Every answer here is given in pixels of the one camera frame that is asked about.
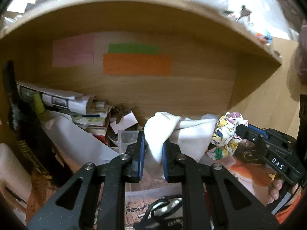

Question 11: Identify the floral patterned cloth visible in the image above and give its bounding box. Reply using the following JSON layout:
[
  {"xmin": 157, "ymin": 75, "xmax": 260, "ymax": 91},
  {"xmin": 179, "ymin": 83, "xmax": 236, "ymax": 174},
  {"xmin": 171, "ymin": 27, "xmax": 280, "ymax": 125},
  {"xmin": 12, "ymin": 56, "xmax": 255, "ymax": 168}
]
[{"xmin": 205, "ymin": 112, "xmax": 249, "ymax": 160}]

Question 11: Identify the white soft cloth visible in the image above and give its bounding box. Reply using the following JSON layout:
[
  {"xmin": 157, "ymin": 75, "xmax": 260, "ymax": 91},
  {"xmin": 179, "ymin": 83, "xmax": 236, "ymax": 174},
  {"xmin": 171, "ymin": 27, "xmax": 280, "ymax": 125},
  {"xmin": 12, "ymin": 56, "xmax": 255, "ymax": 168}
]
[{"xmin": 143, "ymin": 111, "xmax": 220, "ymax": 170}]

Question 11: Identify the black chain bag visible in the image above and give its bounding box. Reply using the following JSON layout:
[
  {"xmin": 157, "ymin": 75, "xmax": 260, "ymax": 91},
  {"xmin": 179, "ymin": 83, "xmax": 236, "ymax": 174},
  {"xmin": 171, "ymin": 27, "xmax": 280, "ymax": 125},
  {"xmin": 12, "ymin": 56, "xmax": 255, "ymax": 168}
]
[{"xmin": 133, "ymin": 195, "xmax": 183, "ymax": 230}]

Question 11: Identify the right hand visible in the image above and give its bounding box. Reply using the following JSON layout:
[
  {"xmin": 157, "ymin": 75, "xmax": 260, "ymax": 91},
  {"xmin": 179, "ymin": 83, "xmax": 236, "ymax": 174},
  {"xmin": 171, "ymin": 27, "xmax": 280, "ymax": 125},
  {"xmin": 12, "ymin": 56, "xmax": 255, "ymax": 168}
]
[{"xmin": 267, "ymin": 174, "xmax": 284, "ymax": 204}]

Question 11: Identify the newspaper print liner sheet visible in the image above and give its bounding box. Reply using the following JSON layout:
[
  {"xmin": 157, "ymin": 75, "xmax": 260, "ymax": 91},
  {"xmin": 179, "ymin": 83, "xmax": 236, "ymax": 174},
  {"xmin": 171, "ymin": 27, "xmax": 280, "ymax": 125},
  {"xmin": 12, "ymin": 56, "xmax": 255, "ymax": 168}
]
[{"xmin": 124, "ymin": 157, "xmax": 274, "ymax": 227}]

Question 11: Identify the white paper sheet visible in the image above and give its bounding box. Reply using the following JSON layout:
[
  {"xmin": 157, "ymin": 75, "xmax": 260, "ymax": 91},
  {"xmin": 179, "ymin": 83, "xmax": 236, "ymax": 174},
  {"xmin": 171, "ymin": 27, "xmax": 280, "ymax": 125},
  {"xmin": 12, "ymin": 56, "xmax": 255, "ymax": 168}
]
[{"xmin": 43, "ymin": 116, "xmax": 119, "ymax": 166}]

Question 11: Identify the clear plastic box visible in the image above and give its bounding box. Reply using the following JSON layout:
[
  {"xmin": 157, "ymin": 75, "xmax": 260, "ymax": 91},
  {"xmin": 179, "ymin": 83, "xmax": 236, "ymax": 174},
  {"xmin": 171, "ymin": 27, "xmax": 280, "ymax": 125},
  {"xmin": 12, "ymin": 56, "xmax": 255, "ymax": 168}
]
[{"xmin": 118, "ymin": 130, "xmax": 138, "ymax": 154}]

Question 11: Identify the small white cardboard box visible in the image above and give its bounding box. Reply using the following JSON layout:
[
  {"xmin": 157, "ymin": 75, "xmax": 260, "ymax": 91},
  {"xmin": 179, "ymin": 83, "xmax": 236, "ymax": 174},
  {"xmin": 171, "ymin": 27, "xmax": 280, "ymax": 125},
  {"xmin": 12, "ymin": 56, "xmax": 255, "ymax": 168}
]
[{"xmin": 110, "ymin": 112, "xmax": 138, "ymax": 134}]

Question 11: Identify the beige roll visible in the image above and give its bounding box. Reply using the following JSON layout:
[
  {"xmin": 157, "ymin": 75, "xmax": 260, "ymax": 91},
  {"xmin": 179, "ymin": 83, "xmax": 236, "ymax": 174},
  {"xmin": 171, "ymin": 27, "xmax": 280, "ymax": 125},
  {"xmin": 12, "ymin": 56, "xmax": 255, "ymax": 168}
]
[{"xmin": 1, "ymin": 143, "xmax": 32, "ymax": 203}]

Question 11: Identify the stack of newspapers and books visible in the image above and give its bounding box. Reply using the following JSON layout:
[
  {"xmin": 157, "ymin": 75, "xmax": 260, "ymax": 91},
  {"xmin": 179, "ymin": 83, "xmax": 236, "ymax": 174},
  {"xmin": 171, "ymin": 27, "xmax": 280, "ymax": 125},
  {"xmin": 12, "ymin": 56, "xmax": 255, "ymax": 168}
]
[{"xmin": 17, "ymin": 81, "xmax": 112, "ymax": 137}]

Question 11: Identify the dark glass bottle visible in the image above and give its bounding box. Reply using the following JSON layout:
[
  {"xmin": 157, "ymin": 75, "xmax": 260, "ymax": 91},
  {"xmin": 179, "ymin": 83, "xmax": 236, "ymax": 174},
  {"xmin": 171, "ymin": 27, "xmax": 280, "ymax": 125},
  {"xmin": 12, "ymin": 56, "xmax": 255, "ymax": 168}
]
[{"xmin": 2, "ymin": 60, "xmax": 73, "ymax": 187}]

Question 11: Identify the orange sticky note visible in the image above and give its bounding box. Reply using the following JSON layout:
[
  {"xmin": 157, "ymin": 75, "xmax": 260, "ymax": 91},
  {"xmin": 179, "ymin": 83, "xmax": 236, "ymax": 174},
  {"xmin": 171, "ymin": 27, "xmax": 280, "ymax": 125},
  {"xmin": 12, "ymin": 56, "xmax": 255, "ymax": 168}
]
[{"xmin": 103, "ymin": 53, "xmax": 173, "ymax": 76}]

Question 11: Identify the green sticky note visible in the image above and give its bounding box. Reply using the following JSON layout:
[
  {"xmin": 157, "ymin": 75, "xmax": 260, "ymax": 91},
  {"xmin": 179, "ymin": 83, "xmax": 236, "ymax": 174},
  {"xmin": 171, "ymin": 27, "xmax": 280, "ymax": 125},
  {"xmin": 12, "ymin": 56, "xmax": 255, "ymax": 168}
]
[{"xmin": 108, "ymin": 43, "xmax": 160, "ymax": 55}]

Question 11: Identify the pink sticky note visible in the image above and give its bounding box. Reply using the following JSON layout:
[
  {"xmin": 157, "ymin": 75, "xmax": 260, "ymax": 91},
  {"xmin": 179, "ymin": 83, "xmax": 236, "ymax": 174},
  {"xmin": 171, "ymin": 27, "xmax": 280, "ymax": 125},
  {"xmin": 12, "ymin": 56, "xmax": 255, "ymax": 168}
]
[{"xmin": 52, "ymin": 33, "xmax": 95, "ymax": 67}]

